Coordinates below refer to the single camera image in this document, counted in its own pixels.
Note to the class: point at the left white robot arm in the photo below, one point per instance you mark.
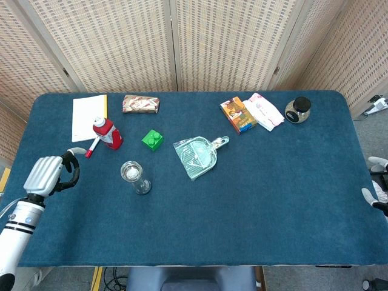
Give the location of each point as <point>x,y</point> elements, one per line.
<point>16,233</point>

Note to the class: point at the blue carpet table cover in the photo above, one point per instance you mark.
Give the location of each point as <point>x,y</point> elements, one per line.
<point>242,197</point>

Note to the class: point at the green toy building brick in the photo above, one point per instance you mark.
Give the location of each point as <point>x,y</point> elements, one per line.
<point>151,142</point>

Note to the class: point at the black floor equipment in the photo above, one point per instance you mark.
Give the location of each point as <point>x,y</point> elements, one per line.
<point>379,285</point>

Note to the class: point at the white stand foot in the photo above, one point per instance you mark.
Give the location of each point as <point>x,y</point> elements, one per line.
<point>377,106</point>

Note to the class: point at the red juice bottle white cap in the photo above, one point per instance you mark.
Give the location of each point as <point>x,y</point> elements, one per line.
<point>107,133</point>

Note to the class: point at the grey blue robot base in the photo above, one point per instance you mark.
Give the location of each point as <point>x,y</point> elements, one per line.
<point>191,279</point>

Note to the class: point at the right white five-finger robot hand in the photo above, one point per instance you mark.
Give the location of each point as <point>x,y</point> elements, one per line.
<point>380,182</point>

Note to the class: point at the orange printed carton box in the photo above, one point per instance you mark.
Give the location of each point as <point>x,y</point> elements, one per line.
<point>238,115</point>

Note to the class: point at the woven bamboo folding screen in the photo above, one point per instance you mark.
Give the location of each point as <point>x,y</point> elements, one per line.
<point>121,45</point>

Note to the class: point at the red patterned snack pack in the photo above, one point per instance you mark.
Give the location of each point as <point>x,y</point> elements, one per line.
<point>141,104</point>

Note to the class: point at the red white marker pen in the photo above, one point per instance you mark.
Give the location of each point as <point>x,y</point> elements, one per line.
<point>92,148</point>

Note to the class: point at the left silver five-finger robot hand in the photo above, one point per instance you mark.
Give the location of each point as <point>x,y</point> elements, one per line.
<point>44,175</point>

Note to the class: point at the white wet wipes pack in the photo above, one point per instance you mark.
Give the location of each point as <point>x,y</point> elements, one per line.
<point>265,112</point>

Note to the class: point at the round glass jar black lid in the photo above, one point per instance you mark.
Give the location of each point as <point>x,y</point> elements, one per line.
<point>297,112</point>

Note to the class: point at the white paper notepad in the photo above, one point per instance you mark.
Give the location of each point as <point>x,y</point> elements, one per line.
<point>86,115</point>

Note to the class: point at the green dustpan in plastic bag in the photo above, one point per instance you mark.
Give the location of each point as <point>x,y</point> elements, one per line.
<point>197,157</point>

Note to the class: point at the clear wrist tube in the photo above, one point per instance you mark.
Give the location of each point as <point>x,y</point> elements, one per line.
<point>9,207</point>

